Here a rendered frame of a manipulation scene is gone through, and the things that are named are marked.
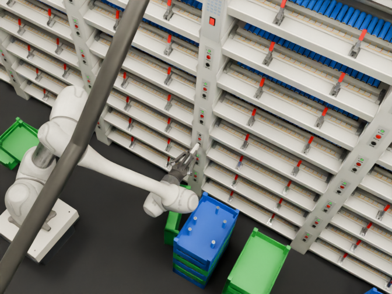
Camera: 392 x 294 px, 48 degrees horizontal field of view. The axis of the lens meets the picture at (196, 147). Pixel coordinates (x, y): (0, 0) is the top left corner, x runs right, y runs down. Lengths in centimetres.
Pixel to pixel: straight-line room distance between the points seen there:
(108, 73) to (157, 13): 123
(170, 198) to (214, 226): 40
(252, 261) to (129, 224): 80
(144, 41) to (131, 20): 138
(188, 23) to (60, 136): 66
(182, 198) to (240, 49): 67
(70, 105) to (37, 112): 138
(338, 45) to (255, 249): 117
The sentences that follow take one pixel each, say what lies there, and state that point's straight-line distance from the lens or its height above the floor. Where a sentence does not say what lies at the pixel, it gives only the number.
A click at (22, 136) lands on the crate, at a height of 10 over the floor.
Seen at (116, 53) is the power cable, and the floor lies 202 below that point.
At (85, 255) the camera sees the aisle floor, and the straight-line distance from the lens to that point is 262.
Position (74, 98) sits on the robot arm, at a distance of 184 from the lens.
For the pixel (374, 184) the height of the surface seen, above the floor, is 88.
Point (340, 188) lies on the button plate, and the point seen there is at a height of 79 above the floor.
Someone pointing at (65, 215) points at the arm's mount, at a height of 27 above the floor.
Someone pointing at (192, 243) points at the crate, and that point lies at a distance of 217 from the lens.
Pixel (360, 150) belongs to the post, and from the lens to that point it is 178.
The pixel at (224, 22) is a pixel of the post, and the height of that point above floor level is 138.
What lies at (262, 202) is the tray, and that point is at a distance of 242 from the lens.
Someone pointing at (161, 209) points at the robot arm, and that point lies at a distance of 203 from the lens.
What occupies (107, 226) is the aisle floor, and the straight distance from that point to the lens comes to 266.
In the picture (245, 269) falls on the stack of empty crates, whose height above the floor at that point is 32.
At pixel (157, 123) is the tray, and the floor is 50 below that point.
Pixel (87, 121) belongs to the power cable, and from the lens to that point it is 61.
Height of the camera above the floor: 243
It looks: 57 degrees down
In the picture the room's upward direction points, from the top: 6 degrees clockwise
